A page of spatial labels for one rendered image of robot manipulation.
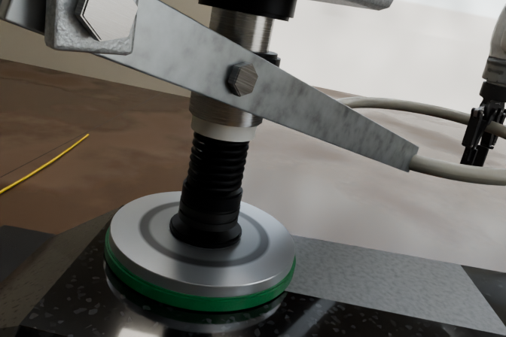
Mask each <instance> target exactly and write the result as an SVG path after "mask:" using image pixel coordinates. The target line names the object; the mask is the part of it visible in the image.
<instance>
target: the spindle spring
mask: <svg viewBox="0 0 506 337"><path fill-rule="evenodd" d="M194 137H195V138H194V139H193V141H192V144H193V147H192V148H191V152H192V154H191V155H190V159H191V161H190V162H189V167H190V168H189V169H188V171H187V173H188V176H187V182H188V183H189V184H190V185H191V186H192V187H194V188H196V189H198V190H202V191H205V192H209V193H229V192H233V191H235V190H238V189H239V188H240V187H241V185H242V179H243V172H244V170H245V164H246V159H245V158H246V157H247V155H248V152H247V150H248V149H249V145H248V143H249V142H250V141H244V142H234V141H222V140H217V139H213V138H207V137H206V136H203V135H201V134H199V133H197V132H194ZM200 142H202V143H200ZM205 144H209V145H212V146H216V147H210V146H208V145H205ZM217 147H236V148H233V149H224V148H217ZM203 151H204V152H207V153H213V154H217V155H225V156H215V155H211V154H207V153H204V152H203ZM232 155H235V156H232ZM202 159H204V160H207V161H210V162H207V161H204V160H202ZM212 162H219V163H232V164H217V163H212ZM200 167H203V168H200ZM204 168H206V169H204ZM207 169H212V170H218V171H231V172H216V171H211V170H207ZM202 175H204V176H207V177H211V178H207V177H203V176H202ZM214 178H228V179H214ZM197 181H198V182H200V183H198V182H197ZM201 183H203V184H201ZM205 184H208V185H205ZM209 185H214V186H227V187H213V186H209ZM229 185H230V186H229Z"/></svg>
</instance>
